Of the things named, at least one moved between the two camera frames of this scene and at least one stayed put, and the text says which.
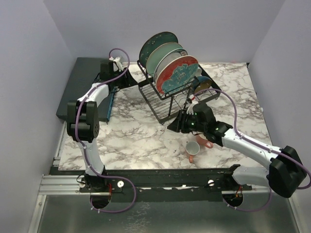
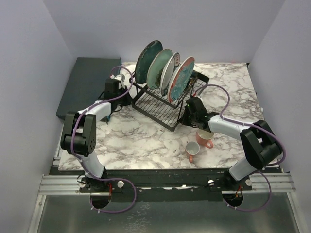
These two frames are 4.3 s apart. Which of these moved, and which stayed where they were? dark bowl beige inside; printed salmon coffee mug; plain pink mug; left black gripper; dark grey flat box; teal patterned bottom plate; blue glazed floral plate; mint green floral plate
Moved: dark bowl beige inside; blue glazed floral plate; left black gripper; teal patterned bottom plate; mint green floral plate
Stayed: printed salmon coffee mug; plain pink mug; dark grey flat box
